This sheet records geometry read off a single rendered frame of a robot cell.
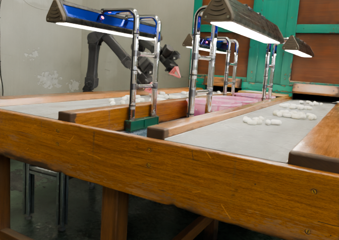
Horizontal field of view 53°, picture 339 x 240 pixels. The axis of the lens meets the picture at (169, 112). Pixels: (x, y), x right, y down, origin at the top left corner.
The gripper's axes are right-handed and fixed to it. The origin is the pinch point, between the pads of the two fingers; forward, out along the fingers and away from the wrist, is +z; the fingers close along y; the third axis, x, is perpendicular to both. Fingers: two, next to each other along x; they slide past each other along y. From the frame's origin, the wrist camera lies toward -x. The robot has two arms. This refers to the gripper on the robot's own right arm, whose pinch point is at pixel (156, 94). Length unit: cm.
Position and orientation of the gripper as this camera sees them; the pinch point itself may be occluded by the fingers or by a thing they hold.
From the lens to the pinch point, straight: 191.6
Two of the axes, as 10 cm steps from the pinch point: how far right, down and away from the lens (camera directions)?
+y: 5.1, -0.9, 8.6
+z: 6.2, 7.3, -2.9
